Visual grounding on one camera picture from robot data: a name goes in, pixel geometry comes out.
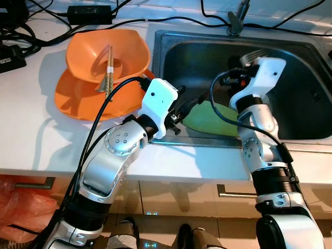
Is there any silver metal fork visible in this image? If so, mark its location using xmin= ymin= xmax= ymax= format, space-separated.
xmin=243 ymin=50 xmax=268 ymax=64

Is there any green plate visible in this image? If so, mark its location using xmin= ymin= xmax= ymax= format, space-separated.
xmin=183 ymin=101 xmax=240 ymax=136

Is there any orange plastic bowl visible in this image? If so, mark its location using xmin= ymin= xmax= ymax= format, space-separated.
xmin=66 ymin=29 xmax=152 ymax=84

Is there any patterned wooden chopstick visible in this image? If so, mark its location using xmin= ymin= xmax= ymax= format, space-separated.
xmin=104 ymin=47 xmax=114 ymax=100
xmin=95 ymin=46 xmax=112 ymax=93

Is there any stainless steel sink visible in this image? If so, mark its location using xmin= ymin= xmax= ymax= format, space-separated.
xmin=150 ymin=30 xmax=332 ymax=148

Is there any dark metal faucet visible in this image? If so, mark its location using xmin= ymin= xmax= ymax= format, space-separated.
xmin=228 ymin=0 xmax=252 ymax=36

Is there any white cabinet drawer front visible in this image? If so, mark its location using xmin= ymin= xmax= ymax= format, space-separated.
xmin=139 ymin=181 xmax=332 ymax=216

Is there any orange plastic plate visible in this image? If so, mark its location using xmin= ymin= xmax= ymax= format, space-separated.
xmin=54 ymin=67 xmax=156 ymax=121

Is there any black power adapter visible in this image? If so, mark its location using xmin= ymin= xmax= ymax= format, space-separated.
xmin=66 ymin=5 xmax=114 ymax=24

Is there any grey robot right foot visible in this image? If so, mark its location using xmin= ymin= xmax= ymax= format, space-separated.
xmin=178 ymin=224 xmax=224 ymax=249

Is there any grey robot foot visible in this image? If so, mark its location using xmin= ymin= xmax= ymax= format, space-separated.
xmin=178 ymin=224 xmax=224 ymax=249
xmin=106 ymin=217 xmax=140 ymax=249

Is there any grey robot left foot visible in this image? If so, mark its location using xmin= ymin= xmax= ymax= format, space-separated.
xmin=106 ymin=217 xmax=140 ymax=249

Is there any red plastic bag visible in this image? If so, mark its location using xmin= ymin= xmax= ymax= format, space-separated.
xmin=0 ymin=176 xmax=62 ymax=243

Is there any black electronics box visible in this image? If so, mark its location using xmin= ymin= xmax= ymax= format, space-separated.
xmin=0 ymin=0 xmax=29 ymax=29

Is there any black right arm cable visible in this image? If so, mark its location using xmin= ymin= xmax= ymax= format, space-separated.
xmin=210 ymin=70 xmax=299 ymax=198

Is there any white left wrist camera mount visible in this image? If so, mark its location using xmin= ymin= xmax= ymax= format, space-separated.
xmin=140 ymin=78 xmax=179 ymax=140

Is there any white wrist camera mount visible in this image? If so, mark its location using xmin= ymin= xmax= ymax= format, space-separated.
xmin=230 ymin=57 xmax=287 ymax=112
xmin=140 ymin=78 xmax=179 ymax=140

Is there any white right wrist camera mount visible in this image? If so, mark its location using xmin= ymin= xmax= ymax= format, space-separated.
xmin=230 ymin=57 xmax=287 ymax=112

